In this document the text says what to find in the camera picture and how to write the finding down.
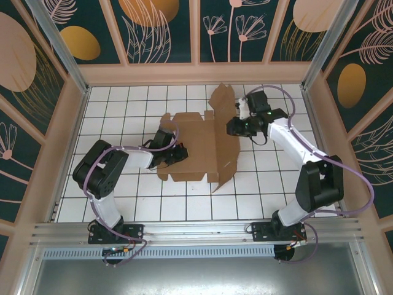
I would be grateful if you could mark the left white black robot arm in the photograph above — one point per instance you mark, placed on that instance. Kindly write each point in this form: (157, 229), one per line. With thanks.
(104, 212)

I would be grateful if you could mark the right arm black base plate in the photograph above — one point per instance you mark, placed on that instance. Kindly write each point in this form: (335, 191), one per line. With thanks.
(261, 232)

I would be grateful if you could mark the aluminium frame post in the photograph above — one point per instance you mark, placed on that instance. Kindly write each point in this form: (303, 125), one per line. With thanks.
(59, 46)
(331, 46)

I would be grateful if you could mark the grey metal sheet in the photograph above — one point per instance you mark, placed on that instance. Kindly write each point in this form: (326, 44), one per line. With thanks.
(196, 276)

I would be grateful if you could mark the orange power connector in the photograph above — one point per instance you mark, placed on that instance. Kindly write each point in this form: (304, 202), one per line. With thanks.
(126, 251)
(294, 246)

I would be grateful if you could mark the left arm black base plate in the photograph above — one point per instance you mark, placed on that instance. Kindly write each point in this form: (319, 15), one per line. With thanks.
(135, 232)

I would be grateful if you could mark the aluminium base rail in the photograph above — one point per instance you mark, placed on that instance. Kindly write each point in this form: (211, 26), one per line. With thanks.
(196, 232)

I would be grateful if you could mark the brown cardboard box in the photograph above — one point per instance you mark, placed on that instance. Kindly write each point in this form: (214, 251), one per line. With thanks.
(196, 147)

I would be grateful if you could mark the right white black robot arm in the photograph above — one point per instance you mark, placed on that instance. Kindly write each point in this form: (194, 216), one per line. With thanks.
(291, 138)

